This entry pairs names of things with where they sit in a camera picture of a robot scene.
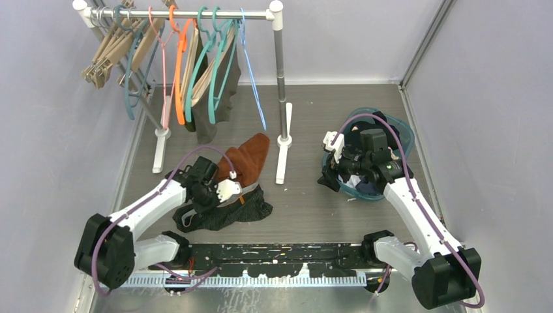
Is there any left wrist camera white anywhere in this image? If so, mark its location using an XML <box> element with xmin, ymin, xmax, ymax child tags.
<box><xmin>216</xmin><ymin>171</ymin><xmax>242</xmax><ymax>203</ymax></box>

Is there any white garment rack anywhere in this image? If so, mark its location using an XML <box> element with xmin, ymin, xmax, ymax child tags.
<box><xmin>72</xmin><ymin>1</ymin><xmax>293</xmax><ymax>185</ymax></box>

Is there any teal hanger middle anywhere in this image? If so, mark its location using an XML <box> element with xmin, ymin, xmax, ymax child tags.
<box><xmin>184</xmin><ymin>6</ymin><xmax>220</xmax><ymax>123</ymax></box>

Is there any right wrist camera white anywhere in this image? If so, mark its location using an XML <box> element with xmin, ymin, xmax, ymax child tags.
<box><xmin>322</xmin><ymin>131</ymin><xmax>344</xmax><ymax>163</ymax></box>

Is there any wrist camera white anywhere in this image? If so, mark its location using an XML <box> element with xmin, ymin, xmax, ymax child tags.
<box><xmin>322</xmin><ymin>131</ymin><xmax>344</xmax><ymax>163</ymax></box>
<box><xmin>216</xmin><ymin>171</ymin><xmax>242</xmax><ymax>203</ymax></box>

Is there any teal hanger left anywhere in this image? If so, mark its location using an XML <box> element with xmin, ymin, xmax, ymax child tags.
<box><xmin>114</xmin><ymin>5</ymin><xmax>165</xmax><ymax>121</ymax></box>

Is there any orange hanger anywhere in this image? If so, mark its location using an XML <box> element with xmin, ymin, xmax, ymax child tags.
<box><xmin>169</xmin><ymin>5</ymin><xmax>192</xmax><ymax>125</ymax></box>

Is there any teal hanger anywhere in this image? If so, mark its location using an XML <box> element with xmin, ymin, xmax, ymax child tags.
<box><xmin>114</xmin><ymin>5</ymin><xmax>165</xmax><ymax>121</ymax></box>
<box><xmin>184</xmin><ymin>6</ymin><xmax>220</xmax><ymax>123</ymax></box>
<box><xmin>208</xmin><ymin>19</ymin><xmax>238</xmax><ymax>125</ymax></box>

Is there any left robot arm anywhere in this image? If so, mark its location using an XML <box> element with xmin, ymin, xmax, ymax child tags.
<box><xmin>74</xmin><ymin>156</ymin><xmax>241</xmax><ymax>290</ymax></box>

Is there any navy underwear cream waistband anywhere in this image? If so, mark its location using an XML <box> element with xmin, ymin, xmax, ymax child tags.
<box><xmin>355</xmin><ymin>180</ymin><xmax>381</xmax><ymax>196</ymax></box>

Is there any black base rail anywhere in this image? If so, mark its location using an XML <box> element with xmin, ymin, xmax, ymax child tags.
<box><xmin>164</xmin><ymin>243</ymin><xmax>387</xmax><ymax>278</ymax></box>

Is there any white black printed garment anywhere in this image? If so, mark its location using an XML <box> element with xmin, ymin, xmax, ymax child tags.
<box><xmin>343</xmin><ymin>175</ymin><xmax>363</xmax><ymax>189</ymax></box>

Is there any light blue wire hanger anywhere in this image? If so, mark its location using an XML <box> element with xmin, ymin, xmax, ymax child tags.
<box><xmin>239</xmin><ymin>7</ymin><xmax>267</xmax><ymax>131</ymax></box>

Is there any beige wooden hangers bunch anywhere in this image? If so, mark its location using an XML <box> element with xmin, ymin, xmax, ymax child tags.
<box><xmin>82</xmin><ymin>1</ymin><xmax>149</xmax><ymax>89</ymax></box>

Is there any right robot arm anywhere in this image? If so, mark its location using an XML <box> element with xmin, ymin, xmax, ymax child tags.
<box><xmin>318</xmin><ymin>128</ymin><xmax>481</xmax><ymax>310</ymax></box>

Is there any teal hanger right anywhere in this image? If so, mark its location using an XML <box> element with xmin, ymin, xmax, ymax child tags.
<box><xmin>208</xmin><ymin>19</ymin><xmax>238</xmax><ymax>125</ymax></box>

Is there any brown towel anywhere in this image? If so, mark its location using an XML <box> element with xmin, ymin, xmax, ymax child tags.
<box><xmin>225</xmin><ymin>133</ymin><xmax>270</xmax><ymax>188</ymax></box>

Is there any teal laundry basket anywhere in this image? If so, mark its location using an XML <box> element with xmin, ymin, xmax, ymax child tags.
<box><xmin>317</xmin><ymin>108</ymin><xmax>414</xmax><ymax>201</ymax></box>

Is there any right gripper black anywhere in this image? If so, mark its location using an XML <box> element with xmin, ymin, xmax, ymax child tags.
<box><xmin>318</xmin><ymin>144</ymin><xmax>371</xmax><ymax>192</ymax></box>

